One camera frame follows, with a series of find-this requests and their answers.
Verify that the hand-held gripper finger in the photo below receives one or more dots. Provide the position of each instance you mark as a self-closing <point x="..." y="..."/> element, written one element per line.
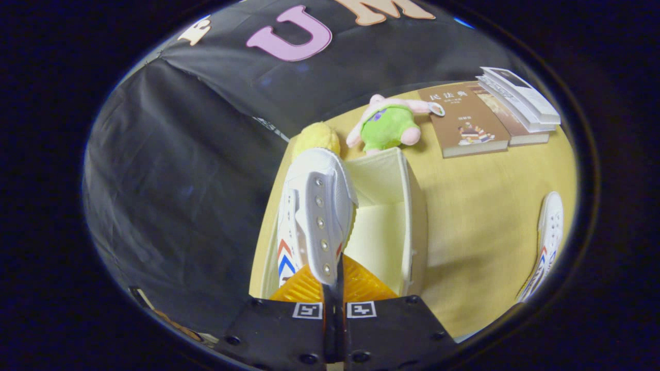
<point x="340" y="330"/>
<point x="328" y="335"/>

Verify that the beige fabric storage box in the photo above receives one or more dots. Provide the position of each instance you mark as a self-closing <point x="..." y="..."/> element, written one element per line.
<point x="381" y="232"/>

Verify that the white canvas shoe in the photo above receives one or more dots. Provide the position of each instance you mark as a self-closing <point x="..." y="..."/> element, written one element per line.
<point x="319" y="206"/>
<point x="549" y="232"/>

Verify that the brown blurred object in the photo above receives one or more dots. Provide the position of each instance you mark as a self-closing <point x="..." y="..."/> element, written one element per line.
<point x="175" y="324"/>

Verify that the yellow round plush toy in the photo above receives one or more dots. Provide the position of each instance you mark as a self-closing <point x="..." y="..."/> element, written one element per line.
<point x="317" y="138"/>

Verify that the pink and green plush toy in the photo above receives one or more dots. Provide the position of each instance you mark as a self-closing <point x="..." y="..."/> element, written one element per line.
<point x="386" y="126"/>

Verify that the brown illustrated cover book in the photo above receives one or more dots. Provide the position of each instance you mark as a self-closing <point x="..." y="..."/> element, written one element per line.
<point x="464" y="118"/>

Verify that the brown photo cover book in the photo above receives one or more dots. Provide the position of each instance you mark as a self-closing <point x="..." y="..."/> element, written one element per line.
<point x="508" y="121"/>

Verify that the white book with patterned cover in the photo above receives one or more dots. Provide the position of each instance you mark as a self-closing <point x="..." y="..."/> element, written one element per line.
<point x="508" y="103"/>

